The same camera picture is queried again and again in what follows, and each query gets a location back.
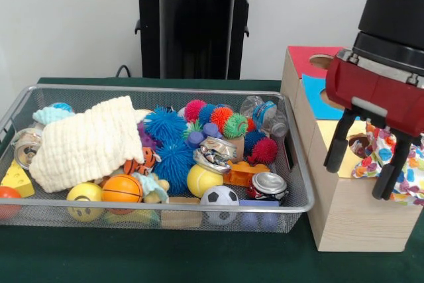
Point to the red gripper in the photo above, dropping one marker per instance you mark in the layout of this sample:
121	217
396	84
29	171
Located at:
344	87

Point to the long polka dot cloth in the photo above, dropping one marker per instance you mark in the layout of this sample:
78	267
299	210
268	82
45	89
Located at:
414	177

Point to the cream knitted cloth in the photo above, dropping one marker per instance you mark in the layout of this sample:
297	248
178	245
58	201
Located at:
86	144

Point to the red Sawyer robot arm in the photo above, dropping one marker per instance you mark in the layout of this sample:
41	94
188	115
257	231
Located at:
397	11

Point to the wooden box with three holes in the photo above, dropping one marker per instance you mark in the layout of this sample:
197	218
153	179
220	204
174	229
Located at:
344	223

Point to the clear mesh bin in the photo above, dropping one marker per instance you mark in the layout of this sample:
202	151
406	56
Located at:
298	190

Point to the crushed red drink can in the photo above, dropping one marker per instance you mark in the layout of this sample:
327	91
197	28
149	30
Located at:
270	183

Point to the black and white soccer ball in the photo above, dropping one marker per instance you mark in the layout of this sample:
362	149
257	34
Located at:
220	197

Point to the yellow tennis ball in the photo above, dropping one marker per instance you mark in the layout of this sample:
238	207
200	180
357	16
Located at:
203	180

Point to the blue spiky rubber ball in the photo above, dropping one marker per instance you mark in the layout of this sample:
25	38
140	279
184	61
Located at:
165	124
175	165

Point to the striped tiger plush toy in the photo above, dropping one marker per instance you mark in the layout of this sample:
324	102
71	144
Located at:
140	162

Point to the orange toy basketball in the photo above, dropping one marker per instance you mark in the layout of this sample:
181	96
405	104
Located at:
122	189

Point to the yellow smiley ball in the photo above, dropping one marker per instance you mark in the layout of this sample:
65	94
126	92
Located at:
85	197

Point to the mint green cloth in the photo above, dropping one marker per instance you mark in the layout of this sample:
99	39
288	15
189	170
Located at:
50	116

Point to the silver drink can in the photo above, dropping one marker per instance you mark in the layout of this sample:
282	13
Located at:
23	147

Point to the yellow cheese wedge toy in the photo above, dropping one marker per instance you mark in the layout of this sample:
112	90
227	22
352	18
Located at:
16	182

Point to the red ball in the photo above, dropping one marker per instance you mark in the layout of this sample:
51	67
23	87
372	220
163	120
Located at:
6	200

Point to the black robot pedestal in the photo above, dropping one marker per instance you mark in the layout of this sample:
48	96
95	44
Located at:
192	38

